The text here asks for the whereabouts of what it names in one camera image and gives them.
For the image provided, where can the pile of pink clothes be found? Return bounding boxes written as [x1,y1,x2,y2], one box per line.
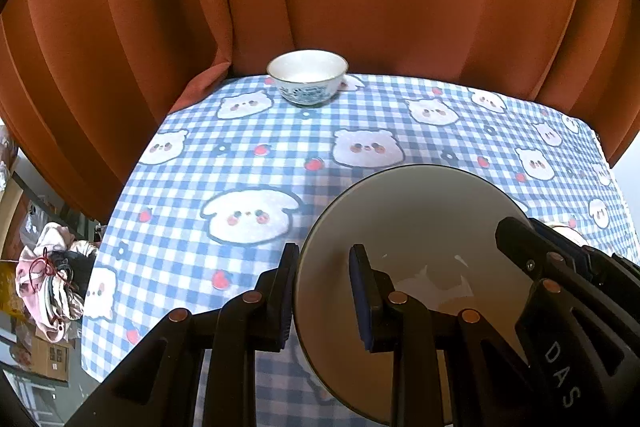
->
[15,222,103,343]

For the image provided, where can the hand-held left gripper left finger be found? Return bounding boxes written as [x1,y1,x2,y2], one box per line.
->
[65,242,301,427]

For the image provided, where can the blue-patterned white bowl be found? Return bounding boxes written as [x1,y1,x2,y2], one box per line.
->
[266,49,350,109]
[294,164,536,425]

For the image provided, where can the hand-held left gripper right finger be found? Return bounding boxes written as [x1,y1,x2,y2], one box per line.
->
[349,243,547,427]

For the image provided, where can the cardboard box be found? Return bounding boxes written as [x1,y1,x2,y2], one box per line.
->
[27,332,76,382]

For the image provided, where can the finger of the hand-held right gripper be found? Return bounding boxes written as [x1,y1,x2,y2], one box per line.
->
[550,228,640,289]
[495,216,567,289]

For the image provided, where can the blue checked bear tablecloth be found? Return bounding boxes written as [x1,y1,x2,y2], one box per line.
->
[80,73,640,427]

